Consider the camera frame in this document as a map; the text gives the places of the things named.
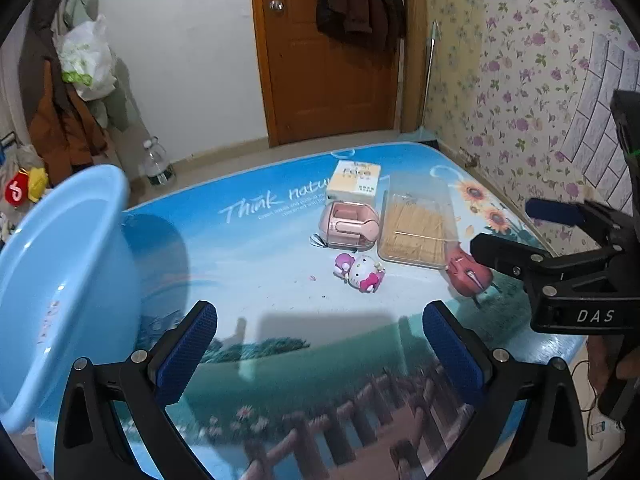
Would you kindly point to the white yellow tissue box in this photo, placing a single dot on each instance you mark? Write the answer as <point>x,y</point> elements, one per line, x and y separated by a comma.
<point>356,180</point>

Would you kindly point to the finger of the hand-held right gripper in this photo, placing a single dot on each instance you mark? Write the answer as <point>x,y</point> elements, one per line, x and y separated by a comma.
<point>505,255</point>
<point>555,211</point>

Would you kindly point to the large clear water bottle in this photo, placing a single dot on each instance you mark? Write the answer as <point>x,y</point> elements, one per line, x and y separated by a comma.
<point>157,162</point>

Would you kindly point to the person's right hand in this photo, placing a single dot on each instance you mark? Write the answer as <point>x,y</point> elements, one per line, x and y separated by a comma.
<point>627,366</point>

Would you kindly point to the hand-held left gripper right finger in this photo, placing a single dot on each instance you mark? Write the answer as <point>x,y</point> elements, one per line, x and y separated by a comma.
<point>452,355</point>

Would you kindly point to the pink earbud case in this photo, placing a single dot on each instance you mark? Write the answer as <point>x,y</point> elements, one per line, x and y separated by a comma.
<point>347,227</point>

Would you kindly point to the silver door knob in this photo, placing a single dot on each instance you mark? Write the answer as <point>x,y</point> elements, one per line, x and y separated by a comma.
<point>276,6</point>

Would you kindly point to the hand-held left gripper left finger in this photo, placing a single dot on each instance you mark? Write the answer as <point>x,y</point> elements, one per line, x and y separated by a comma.
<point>187,355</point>

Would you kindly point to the white green plastic bag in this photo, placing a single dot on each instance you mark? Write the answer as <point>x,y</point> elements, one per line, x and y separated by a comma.
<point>85,60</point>

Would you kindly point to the light blue plastic basin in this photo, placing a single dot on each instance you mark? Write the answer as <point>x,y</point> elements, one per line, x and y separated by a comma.
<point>65,270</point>

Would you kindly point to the dark brown hanging coat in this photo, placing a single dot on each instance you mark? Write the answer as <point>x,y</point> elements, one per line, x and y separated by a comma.
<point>360,0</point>

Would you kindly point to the pink white cat figurine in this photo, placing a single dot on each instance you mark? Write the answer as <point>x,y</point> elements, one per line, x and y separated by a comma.
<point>362,272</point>

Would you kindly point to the clear toothpick box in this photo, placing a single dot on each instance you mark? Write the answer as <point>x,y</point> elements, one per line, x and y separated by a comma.
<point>415,225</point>

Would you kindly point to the pale green hanging garment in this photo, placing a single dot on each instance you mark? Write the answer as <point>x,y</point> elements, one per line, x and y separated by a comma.
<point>80,0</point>

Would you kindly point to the brown wooden door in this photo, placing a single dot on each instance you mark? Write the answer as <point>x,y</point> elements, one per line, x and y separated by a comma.
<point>300,85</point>

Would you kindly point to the brown orange hanging jacket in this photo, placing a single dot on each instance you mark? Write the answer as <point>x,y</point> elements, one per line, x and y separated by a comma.
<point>55,125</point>

